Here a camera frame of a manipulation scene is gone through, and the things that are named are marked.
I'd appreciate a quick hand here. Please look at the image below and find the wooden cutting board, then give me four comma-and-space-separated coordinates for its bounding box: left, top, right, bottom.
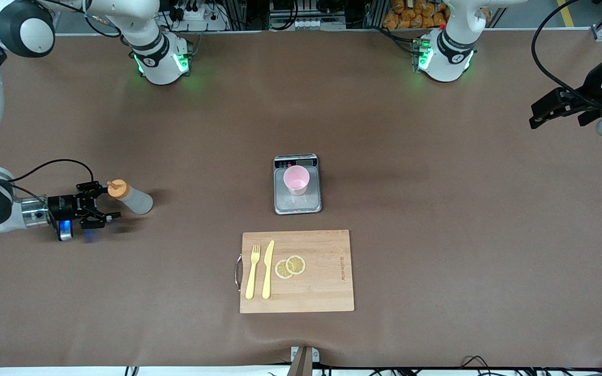
239, 229, 355, 314

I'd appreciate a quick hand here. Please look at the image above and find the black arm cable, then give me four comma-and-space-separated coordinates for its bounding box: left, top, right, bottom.
531, 0, 602, 111
7, 159, 96, 203

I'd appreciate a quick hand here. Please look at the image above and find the clear squeeze bottle orange cap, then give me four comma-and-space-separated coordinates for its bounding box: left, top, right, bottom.
107, 179, 154, 215

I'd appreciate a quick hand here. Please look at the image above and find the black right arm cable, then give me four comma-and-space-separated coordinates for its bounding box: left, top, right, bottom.
7, 159, 96, 203

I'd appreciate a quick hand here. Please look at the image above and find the black floor cable loop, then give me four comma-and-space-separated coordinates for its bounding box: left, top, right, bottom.
460, 355, 495, 376

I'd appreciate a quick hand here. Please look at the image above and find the white power strip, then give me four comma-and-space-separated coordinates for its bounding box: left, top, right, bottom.
168, 3, 228, 32

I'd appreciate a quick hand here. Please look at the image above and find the metal table edge bracket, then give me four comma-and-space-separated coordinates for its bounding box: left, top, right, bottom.
290, 346, 320, 376

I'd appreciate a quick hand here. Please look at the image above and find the silver digital kitchen scale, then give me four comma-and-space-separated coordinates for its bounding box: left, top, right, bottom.
273, 154, 323, 215

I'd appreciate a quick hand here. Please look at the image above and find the yellow plastic fork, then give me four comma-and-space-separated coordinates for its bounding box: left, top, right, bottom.
245, 244, 261, 300

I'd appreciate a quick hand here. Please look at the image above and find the pile of orange snack bags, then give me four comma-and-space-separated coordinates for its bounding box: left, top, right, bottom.
384, 0, 450, 29

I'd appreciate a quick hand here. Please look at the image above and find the pink plastic cup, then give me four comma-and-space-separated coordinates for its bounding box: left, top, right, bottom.
283, 166, 311, 196

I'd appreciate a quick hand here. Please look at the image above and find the yellow plastic knife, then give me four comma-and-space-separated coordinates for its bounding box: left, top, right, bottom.
262, 240, 275, 300

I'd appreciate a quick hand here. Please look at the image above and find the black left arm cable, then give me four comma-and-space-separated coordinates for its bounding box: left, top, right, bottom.
531, 0, 602, 111

